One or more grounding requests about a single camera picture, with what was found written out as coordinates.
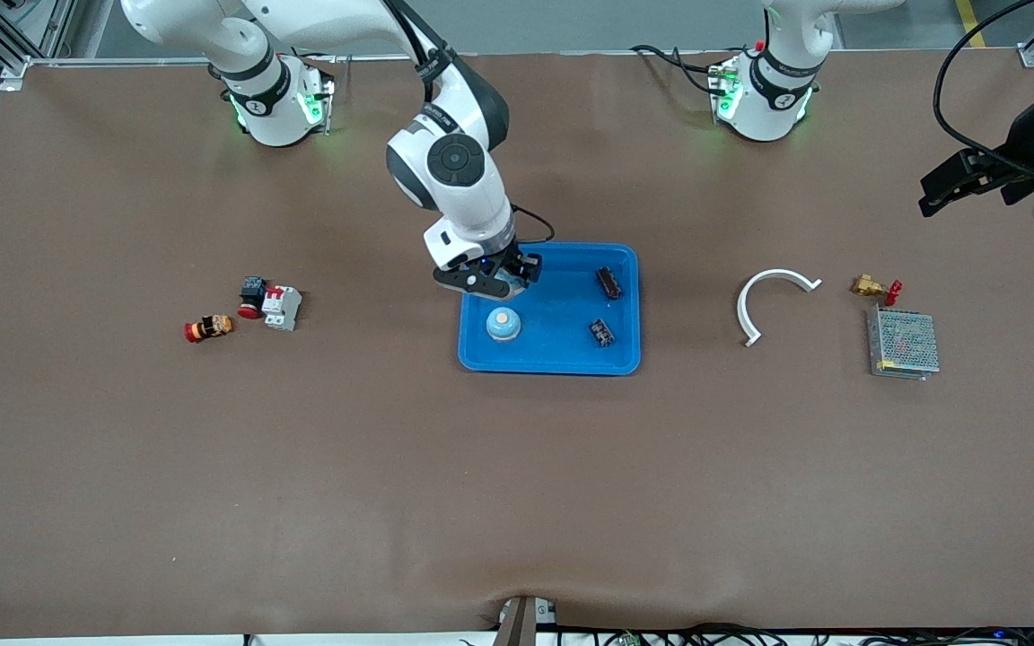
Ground brass valve red handle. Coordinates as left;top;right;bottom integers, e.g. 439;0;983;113
850;275;903;306

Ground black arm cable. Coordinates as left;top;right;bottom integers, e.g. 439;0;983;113
933;0;1034;176
381;0;556;245

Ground white half-ring pipe clamp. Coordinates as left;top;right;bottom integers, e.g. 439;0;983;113
736;268;823;347

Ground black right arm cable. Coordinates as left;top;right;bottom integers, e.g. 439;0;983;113
381;0;556;245

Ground blue plastic tray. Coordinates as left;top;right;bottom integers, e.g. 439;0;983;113
457;240;642;376

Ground black base cable bundle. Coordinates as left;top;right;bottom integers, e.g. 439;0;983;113
632;43;724;95

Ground metal mesh power supply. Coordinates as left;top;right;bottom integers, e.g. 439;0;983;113
866;305;941;382

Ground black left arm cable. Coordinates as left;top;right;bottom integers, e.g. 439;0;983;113
933;0;1034;176

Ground red orange push button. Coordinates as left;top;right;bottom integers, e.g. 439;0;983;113
183;314;236;345

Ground black cables under table edge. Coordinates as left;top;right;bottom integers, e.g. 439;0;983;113
562;622;1034;646

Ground metal table edge bracket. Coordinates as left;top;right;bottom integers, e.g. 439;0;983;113
495;595;558;646

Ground white red circuit breaker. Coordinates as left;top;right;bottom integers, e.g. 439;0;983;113
261;284;303;332

